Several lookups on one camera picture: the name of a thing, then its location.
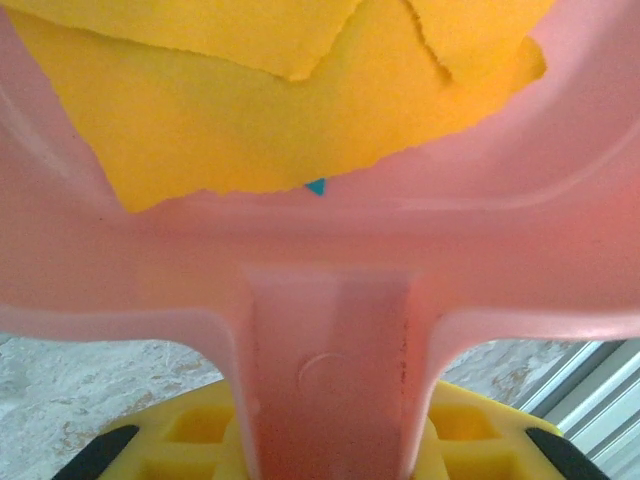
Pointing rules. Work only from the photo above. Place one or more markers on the pink plastic dustpan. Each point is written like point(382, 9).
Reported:
point(320, 250)

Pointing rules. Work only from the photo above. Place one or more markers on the yellow paper scrap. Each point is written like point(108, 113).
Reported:
point(475, 35)
point(200, 30)

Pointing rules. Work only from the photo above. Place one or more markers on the blue paper scrap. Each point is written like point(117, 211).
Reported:
point(316, 187)

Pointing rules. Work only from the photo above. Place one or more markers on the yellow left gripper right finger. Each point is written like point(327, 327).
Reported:
point(475, 440)

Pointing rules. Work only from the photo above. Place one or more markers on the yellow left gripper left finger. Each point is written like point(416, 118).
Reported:
point(190, 440)

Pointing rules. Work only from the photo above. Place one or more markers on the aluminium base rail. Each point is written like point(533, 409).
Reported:
point(590, 395)

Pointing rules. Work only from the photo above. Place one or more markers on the yellow cloth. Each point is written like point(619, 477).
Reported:
point(225, 135)

